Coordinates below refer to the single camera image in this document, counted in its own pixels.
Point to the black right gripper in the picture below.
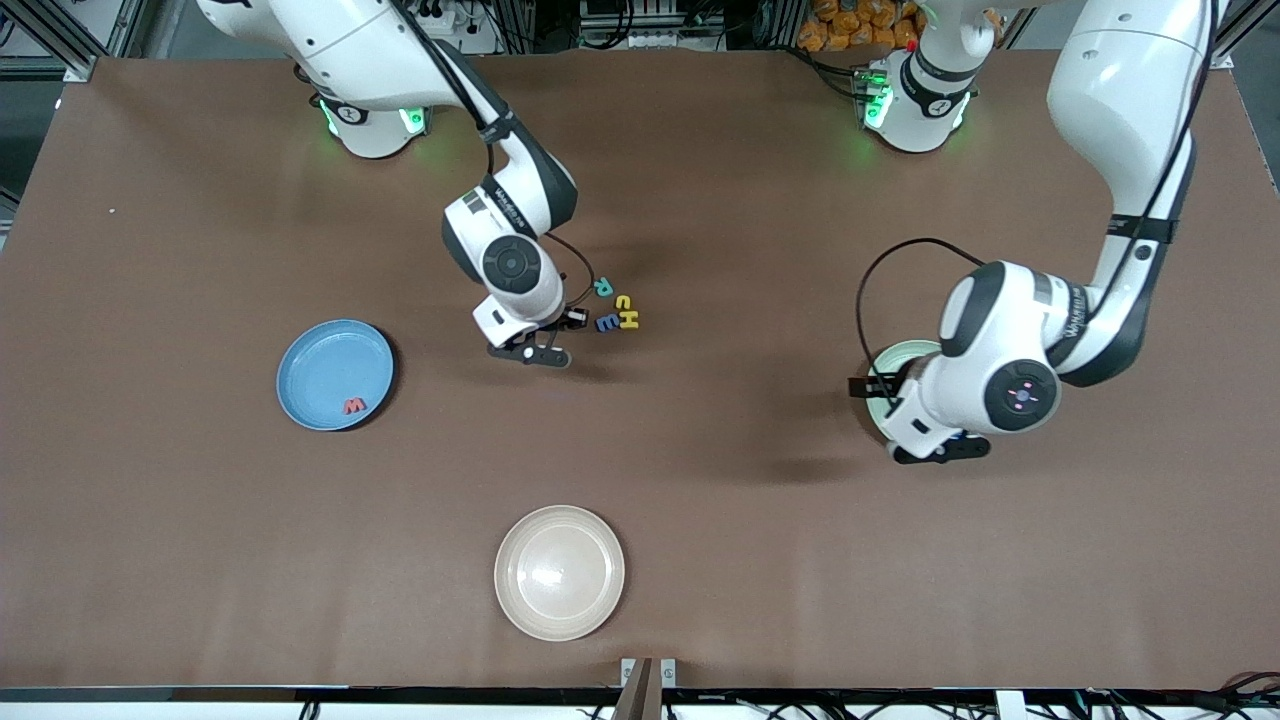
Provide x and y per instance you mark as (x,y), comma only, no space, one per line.
(566,318)

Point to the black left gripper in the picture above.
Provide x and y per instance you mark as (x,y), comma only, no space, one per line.
(884,388)

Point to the teal foam capital R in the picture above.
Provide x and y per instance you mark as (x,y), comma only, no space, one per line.
(603,287)

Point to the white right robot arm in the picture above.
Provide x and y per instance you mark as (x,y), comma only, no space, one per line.
(350,40)

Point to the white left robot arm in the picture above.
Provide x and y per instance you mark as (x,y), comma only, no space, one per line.
(1000,340)

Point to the light green plate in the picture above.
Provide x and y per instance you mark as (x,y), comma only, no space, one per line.
(900,355)

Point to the yellow foam capital H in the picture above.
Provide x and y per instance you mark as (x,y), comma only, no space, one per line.
(628,319)

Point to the blue plate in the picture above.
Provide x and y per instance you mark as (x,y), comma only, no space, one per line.
(325,370)

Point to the beige plate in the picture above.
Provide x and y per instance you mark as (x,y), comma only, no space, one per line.
(559,573)

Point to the white power strip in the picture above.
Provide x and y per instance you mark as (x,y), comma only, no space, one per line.
(430,18)

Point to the orange snack bags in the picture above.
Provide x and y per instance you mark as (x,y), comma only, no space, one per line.
(850,25)

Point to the metal bracket at table edge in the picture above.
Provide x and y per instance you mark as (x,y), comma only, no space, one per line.
(640,690)

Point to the aluminium frame post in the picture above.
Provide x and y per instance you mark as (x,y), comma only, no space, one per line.
(78,68)
(1255,18)

